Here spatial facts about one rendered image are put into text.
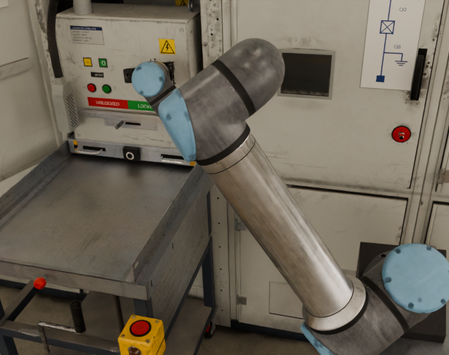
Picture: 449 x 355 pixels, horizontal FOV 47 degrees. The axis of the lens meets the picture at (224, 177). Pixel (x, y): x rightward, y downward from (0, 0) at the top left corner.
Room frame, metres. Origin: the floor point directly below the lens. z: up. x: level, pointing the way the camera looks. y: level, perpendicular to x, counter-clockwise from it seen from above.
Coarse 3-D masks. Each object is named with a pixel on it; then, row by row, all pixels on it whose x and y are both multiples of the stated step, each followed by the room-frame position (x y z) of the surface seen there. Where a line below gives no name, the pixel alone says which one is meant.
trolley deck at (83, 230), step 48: (48, 192) 1.54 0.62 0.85; (96, 192) 1.53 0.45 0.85; (144, 192) 1.52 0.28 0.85; (192, 192) 1.51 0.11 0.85; (0, 240) 1.27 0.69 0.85; (48, 240) 1.26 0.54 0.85; (96, 240) 1.25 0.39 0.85; (144, 240) 1.24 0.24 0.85; (96, 288) 1.09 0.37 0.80; (144, 288) 1.05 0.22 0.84
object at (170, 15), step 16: (64, 16) 1.80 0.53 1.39; (80, 16) 1.78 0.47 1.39; (96, 16) 1.76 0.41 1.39; (112, 16) 1.76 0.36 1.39; (128, 16) 1.77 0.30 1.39; (144, 16) 1.76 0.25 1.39; (160, 16) 1.75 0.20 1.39; (176, 16) 1.75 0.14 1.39; (192, 16) 1.74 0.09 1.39; (192, 32) 1.72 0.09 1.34; (192, 48) 1.71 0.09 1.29; (192, 64) 1.70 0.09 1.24
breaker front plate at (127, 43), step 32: (64, 32) 1.80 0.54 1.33; (128, 32) 1.73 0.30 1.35; (160, 32) 1.70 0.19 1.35; (64, 64) 1.81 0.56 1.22; (96, 64) 1.77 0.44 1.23; (128, 64) 1.74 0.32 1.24; (96, 96) 1.78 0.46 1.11; (128, 96) 1.74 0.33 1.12; (96, 128) 1.78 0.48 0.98; (128, 128) 1.74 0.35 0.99; (160, 128) 1.71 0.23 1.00
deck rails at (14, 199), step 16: (64, 144) 1.79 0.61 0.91; (48, 160) 1.68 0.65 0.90; (64, 160) 1.77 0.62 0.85; (32, 176) 1.58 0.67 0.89; (48, 176) 1.65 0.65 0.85; (192, 176) 1.54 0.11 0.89; (16, 192) 1.48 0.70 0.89; (32, 192) 1.54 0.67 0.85; (0, 208) 1.39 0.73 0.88; (16, 208) 1.44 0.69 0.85; (176, 208) 1.38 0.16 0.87; (0, 224) 1.35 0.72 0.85; (160, 224) 1.25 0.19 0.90; (160, 240) 1.23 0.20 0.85; (144, 256) 1.13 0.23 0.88
